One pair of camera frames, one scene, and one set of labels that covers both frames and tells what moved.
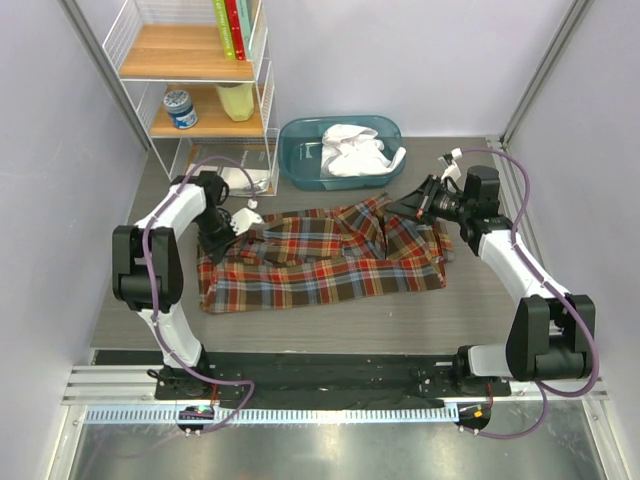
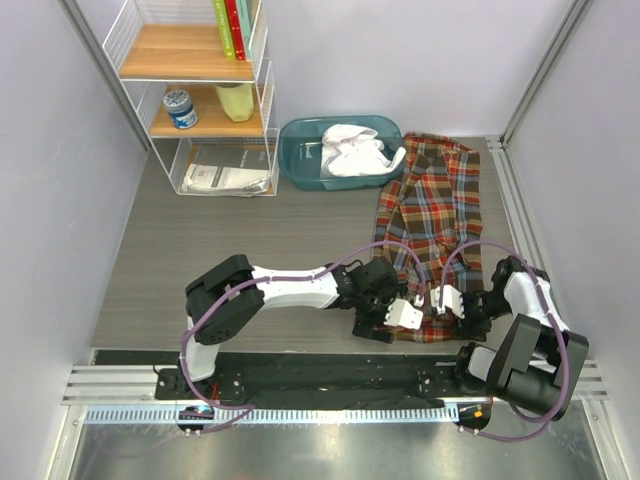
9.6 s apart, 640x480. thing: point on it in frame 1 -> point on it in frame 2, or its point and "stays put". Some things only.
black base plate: [323, 376] stays put
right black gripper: [420, 202] -> [463, 327]
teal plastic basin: [300, 144] stays put
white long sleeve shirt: [353, 150] stays put
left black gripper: [214, 250] -> [365, 327]
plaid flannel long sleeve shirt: [367, 248] -> [429, 222]
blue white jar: [180, 109] stays put
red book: [236, 29] stays put
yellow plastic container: [237, 99] stays put
